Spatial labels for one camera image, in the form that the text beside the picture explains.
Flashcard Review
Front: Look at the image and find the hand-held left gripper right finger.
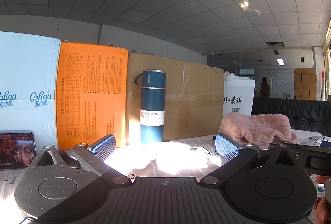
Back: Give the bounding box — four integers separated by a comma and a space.
200, 133, 298, 185

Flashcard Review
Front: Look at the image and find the printed bed sheet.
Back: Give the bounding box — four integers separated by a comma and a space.
0, 129, 331, 211

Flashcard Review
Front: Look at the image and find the light blue printed carton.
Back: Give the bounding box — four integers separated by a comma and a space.
0, 31, 62, 148

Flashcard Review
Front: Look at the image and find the stack of cardboard boxes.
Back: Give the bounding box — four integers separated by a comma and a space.
294, 68, 317, 100

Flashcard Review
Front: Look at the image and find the pink knitted sweater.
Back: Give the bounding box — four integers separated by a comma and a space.
220, 113, 299, 149

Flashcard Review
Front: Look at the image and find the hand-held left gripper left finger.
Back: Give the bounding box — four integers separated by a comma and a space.
26, 134, 132, 186

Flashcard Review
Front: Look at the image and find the orange printed box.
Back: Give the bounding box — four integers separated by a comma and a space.
55, 41, 129, 150

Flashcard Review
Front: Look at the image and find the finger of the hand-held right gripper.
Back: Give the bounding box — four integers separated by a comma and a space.
268, 138, 314, 156

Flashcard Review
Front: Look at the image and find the blue vacuum bottle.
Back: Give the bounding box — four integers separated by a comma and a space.
134, 69, 166, 144

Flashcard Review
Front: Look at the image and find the white paper bag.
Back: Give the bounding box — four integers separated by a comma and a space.
222, 71, 256, 118

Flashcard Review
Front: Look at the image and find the black leather sofa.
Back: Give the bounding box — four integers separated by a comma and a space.
252, 97, 331, 134

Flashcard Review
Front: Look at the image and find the person's right hand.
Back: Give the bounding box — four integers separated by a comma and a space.
316, 195, 331, 224

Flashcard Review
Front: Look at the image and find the large brown cardboard box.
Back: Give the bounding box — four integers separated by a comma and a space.
125, 52, 224, 145

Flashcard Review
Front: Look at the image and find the black smartphone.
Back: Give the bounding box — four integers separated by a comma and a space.
0, 130, 36, 171

